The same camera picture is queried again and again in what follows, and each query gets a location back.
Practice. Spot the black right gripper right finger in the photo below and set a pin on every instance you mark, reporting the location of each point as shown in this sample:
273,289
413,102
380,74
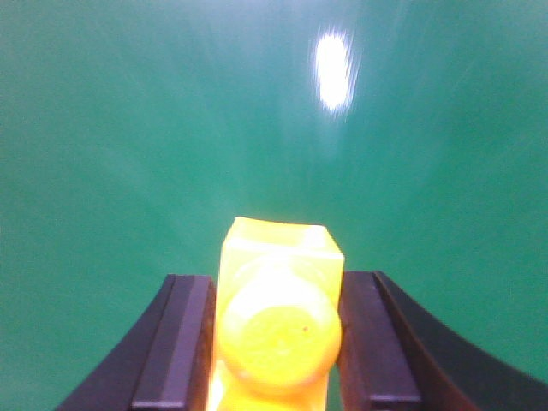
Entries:
396,356

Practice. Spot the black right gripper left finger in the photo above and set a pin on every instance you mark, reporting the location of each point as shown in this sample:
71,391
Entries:
164,360

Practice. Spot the yellow toy building block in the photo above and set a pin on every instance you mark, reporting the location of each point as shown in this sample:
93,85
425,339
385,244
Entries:
277,331

